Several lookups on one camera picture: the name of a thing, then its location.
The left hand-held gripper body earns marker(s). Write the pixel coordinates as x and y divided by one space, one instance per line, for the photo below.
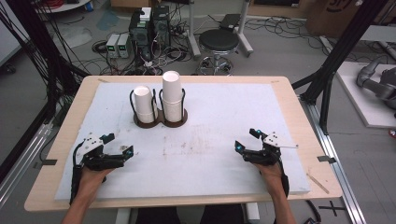
93 157

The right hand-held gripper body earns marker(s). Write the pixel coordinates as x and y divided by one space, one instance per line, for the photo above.
267 152

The white paper cup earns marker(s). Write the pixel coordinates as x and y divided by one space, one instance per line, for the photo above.
172 85

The person's left hand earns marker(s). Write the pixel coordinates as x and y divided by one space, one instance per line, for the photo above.
91 180

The person's right hand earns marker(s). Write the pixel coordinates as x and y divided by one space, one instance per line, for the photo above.
270 175

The white foam mat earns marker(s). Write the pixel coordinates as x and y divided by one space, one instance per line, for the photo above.
211 118

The black tape piece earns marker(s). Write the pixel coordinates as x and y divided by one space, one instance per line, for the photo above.
46 162
327 159

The short stack of paper cups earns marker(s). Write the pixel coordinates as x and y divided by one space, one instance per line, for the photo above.
144 102

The thin wooden stick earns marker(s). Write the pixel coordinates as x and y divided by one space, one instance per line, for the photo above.
317 183

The white table leg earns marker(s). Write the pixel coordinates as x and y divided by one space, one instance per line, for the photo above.
123 216
252 213

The person's leg in dark trousers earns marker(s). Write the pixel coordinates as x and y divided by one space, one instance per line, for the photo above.
222 214

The grey power supply unit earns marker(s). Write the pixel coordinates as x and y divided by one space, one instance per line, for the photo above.
124 46
112 46

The grey metal stand leg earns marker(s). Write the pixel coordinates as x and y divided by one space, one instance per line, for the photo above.
245 34
193 34

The black round stool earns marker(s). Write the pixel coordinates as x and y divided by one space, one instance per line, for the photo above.
219 40

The white platform board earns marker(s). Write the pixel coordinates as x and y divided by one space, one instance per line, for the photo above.
364 105

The black computer tower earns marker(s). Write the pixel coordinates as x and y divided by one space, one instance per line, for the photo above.
162 26
140 34

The flat black device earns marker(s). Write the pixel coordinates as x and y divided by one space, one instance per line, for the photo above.
229 21

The small white box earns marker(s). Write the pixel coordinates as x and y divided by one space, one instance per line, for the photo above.
145 14

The blue tape roll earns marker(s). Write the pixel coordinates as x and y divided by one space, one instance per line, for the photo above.
89 6

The brown cardboard box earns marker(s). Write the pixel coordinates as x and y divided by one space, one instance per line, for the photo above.
333 17

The aluminium rail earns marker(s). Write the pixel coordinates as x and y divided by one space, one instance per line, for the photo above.
337 177
25 152

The black metal frame strut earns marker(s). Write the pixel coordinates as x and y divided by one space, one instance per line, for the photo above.
342 49

